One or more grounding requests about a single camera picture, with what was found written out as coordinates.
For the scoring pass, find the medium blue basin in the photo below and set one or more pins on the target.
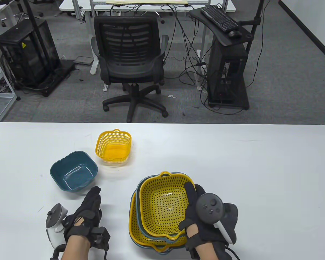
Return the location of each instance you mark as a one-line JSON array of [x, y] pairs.
[[138, 216]]

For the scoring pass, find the small yellow drain basket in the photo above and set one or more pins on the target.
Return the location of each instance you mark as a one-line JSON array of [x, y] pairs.
[[113, 147]]

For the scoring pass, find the black computer mouse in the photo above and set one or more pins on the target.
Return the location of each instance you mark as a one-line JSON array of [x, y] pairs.
[[235, 33]]

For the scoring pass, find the black computer tower cart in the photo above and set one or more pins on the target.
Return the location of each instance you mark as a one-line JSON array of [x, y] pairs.
[[227, 73]]

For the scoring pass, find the white office desk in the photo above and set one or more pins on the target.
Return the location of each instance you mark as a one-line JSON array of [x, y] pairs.
[[70, 5]]

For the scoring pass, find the grey white left hand controller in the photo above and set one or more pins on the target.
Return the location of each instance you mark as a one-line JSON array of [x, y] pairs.
[[55, 214]]

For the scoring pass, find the black mesh office chair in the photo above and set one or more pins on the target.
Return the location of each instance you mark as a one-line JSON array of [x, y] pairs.
[[130, 62]]

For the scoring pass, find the black keyboard tray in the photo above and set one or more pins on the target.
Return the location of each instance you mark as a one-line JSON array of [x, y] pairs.
[[224, 38]]

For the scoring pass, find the black stand pole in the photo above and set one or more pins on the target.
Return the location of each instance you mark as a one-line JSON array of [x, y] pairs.
[[39, 35], [255, 21]]

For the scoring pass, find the medium yellow drain basket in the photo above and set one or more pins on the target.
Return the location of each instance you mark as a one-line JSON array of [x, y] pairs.
[[165, 205]]

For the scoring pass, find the person's left hand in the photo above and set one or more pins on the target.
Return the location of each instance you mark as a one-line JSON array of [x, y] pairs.
[[88, 214]]

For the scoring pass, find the person's left forearm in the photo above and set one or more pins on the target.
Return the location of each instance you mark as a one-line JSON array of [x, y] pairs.
[[75, 249]]

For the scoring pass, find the large yellow drain basket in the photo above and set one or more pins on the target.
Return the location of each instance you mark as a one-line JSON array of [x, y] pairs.
[[143, 239]]

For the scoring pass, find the person's right hand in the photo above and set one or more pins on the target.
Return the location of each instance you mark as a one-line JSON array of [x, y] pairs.
[[205, 233]]

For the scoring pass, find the person's right forearm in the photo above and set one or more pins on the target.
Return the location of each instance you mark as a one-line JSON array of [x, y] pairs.
[[211, 252]]

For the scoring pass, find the grey flat floor device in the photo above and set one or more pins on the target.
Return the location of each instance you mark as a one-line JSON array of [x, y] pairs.
[[83, 60]]

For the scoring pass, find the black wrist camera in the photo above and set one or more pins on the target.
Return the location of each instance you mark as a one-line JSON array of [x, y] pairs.
[[100, 238]]

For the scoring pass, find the grey white right hand controller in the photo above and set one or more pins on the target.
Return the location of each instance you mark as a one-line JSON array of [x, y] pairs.
[[209, 207]]

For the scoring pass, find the white metal rack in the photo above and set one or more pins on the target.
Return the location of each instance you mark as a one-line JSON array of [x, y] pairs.
[[0, 94]]

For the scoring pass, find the grey white hand controller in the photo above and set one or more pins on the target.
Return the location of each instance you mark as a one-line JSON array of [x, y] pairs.
[[209, 207], [55, 214]]

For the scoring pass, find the black equipment cabinet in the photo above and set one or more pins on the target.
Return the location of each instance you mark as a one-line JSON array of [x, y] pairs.
[[27, 51]]

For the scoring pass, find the black keyboard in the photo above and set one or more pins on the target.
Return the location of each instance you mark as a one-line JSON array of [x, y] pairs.
[[219, 17]]

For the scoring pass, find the large blue basin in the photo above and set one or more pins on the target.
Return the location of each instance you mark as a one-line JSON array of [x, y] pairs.
[[162, 252]]

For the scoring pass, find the small blue basin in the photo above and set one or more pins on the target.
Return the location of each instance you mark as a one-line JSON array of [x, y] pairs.
[[74, 170]]

